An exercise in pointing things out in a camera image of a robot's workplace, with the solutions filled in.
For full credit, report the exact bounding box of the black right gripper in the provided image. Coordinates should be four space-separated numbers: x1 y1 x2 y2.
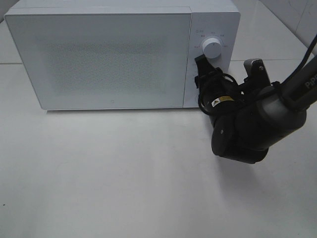
195 55 250 117

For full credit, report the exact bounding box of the white microwave door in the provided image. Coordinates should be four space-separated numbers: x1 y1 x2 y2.
6 14 191 110

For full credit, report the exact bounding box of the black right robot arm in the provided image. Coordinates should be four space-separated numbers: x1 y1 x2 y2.
195 40 317 164

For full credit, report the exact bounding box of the upper white dial knob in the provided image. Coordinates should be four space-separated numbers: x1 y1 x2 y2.
202 37 222 59

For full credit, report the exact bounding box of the white microwave oven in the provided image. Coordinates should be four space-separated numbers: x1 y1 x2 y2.
4 0 240 109

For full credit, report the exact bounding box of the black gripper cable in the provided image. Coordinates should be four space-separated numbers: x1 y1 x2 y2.
197 73 248 117

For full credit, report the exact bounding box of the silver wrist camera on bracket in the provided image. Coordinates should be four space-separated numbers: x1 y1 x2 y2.
244 59 270 88

